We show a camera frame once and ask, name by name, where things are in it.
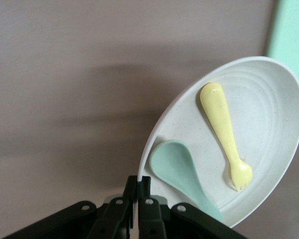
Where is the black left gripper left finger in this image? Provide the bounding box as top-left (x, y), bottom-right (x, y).
top-left (1, 175), bottom-right (139, 239)

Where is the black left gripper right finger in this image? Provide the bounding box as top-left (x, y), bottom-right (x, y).
top-left (138, 176), bottom-right (250, 239)

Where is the yellow plastic fork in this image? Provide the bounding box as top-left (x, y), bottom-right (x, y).
top-left (199, 82), bottom-right (253, 193)

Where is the white speckled round plate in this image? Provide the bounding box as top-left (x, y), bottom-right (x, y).
top-left (137, 56), bottom-right (299, 229)

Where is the teal plastic spoon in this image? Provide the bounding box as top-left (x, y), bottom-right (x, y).
top-left (149, 139), bottom-right (224, 222)

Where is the mint green rectangular tray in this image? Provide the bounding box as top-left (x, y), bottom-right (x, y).
top-left (266, 0), bottom-right (299, 119)

